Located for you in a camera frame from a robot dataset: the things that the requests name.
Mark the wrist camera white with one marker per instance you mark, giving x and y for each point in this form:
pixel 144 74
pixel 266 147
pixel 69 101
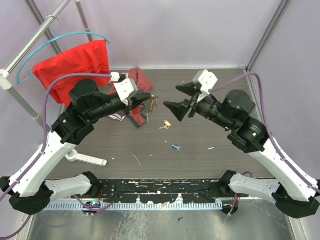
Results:
pixel 125 87
pixel 204 81

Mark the metal key organizer red handle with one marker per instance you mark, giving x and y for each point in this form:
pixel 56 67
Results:
pixel 142 111

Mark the yellow tag key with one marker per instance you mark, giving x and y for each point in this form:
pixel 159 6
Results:
pixel 166 126
pixel 152 103

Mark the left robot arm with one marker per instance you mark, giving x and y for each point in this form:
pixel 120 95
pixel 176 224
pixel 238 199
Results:
pixel 29 189

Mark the dusty red shirt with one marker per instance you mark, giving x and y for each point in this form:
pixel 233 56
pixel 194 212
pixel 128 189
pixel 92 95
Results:
pixel 143 84

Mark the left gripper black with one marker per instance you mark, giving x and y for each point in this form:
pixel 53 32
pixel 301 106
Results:
pixel 136 101

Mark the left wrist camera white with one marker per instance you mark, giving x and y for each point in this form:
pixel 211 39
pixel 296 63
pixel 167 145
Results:
pixel 125 87

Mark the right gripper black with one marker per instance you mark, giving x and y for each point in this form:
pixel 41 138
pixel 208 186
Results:
pixel 179 108

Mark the bright red cloth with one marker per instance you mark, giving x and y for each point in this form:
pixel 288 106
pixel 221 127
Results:
pixel 91 57

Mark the blue tag key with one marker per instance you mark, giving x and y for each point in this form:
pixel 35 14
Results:
pixel 177 147

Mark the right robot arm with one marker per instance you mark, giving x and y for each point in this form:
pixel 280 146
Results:
pixel 294 193

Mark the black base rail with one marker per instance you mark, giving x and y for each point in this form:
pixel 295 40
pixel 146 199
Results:
pixel 160 191

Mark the grey slotted cable duct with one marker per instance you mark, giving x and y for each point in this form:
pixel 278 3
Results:
pixel 73 205

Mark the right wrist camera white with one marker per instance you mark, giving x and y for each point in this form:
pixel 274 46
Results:
pixel 204 81

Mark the aluminium frame post right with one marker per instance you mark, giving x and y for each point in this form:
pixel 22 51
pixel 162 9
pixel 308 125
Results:
pixel 280 10

